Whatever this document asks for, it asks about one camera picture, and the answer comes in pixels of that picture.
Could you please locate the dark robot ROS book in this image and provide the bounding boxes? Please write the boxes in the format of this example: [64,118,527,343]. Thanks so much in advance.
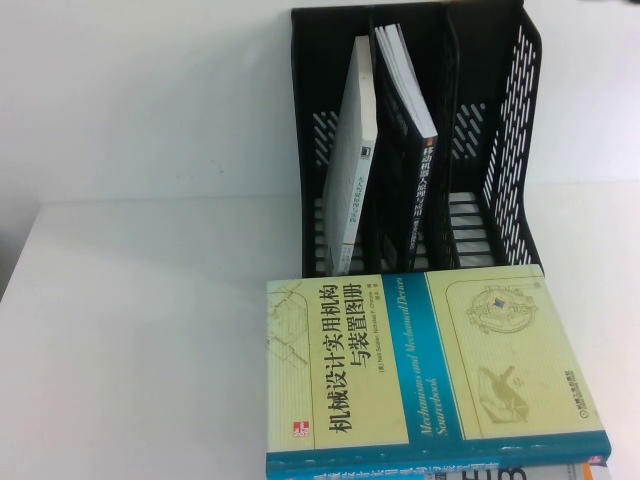
[374,23,441,274]

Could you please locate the white paperback book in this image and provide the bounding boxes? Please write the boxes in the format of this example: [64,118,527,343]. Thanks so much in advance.
[319,34,379,277]

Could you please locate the black plastic book stand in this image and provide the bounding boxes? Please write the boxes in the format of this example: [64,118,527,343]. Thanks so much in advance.
[290,0,544,279]

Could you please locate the yellow-green teal hardcover book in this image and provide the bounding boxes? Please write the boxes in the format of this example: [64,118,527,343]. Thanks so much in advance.
[264,263,612,480]

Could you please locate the white book with dark print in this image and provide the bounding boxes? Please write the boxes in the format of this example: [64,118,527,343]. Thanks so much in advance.
[429,459,569,480]

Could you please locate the orange and white book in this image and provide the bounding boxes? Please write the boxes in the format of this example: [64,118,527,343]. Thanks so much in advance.
[562,453,610,480]

